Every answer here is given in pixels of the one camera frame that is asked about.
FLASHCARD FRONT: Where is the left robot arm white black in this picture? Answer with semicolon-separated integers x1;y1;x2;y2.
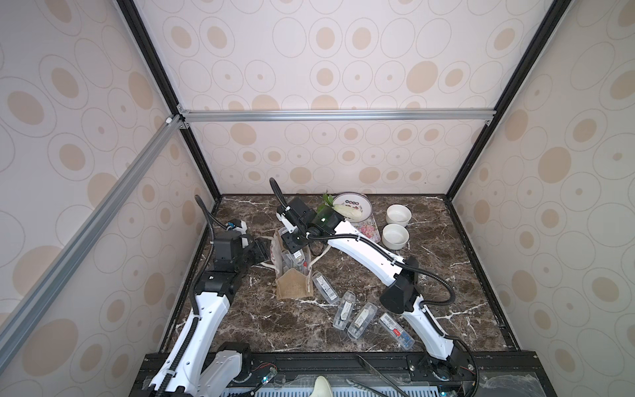
134;196;271;396

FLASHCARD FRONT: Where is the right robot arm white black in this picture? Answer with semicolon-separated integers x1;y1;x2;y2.
276;200;478;380

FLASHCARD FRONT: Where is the clear compass case bottom slanted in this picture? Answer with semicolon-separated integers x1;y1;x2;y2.
347;303;378;340

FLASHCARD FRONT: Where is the white vegetable with green leaves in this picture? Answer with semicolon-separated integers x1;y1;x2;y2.
318;193;364;223

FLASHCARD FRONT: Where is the floral square plate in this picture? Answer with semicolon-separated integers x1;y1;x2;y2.
355;215;381;243

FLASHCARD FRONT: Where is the round patterned bowl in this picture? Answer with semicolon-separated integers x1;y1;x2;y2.
333;193;372;223

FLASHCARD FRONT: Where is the white ceramic cup front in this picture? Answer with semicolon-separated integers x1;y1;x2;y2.
382;224;410;251

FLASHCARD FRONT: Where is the white ceramic cup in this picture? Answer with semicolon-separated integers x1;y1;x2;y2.
382;224;410;251
385;204;412;228

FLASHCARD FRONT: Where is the white ceramic cup rear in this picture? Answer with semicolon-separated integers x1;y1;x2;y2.
385;204;412;228

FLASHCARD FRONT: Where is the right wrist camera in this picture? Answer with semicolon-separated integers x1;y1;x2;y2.
276;198;316;233

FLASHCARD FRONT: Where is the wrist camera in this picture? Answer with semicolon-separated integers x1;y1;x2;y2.
213;219;249;261
276;198;316;233

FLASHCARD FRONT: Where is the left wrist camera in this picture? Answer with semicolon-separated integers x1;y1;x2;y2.
213;219;249;261

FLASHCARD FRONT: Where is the aluminium rail back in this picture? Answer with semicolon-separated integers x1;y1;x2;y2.
183;108;496;123

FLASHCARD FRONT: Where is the aluminium rail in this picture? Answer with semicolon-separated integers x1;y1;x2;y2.
1;114;185;371
183;108;496;123

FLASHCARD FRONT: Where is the aluminium rail left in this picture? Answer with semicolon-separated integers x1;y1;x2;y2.
1;114;185;371

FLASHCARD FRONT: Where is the black base frame front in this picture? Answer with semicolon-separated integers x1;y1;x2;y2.
130;350;557;397

